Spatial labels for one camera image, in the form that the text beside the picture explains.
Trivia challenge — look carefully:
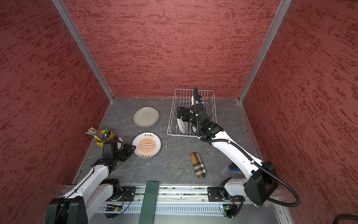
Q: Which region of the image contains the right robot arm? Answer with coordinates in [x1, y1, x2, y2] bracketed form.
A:
[177, 104, 278, 206]

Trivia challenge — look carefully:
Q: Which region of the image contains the black corrugated cable conduit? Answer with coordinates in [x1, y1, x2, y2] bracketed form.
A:
[195, 114, 301, 208]

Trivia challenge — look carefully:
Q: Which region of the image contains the yellow pen cup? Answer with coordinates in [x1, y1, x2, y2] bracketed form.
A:
[94, 129, 115, 147]

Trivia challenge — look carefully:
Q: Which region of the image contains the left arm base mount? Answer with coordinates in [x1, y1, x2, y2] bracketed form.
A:
[109, 186, 137, 202]

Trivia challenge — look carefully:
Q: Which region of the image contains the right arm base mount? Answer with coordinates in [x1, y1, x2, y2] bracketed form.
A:
[207, 187, 244, 203]

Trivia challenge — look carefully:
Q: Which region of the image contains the plaid beige glasses case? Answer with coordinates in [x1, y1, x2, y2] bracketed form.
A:
[190, 152, 206, 179]

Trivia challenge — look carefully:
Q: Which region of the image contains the white wire dish rack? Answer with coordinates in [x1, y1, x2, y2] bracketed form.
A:
[167, 89, 217, 138]

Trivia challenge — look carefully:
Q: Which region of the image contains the green strap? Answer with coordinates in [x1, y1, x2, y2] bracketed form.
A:
[138, 180, 159, 224]

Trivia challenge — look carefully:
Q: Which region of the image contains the blue black stapler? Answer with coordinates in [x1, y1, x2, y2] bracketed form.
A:
[228, 163, 240, 171]

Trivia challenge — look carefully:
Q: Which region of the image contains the plain grey ceramic plate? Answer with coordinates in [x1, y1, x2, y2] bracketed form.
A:
[133, 107, 160, 128]

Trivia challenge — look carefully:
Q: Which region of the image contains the bundle of coloured pens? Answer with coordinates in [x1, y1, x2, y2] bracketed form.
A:
[86, 127, 110, 142]

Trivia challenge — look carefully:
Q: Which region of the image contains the white plate orange sunburst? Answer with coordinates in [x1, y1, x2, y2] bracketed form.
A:
[132, 132, 162, 159]

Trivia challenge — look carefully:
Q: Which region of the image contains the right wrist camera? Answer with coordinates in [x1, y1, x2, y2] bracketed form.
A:
[192, 86, 203, 105]

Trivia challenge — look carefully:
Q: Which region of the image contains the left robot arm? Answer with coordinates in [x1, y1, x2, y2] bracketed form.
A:
[45, 138, 136, 224]

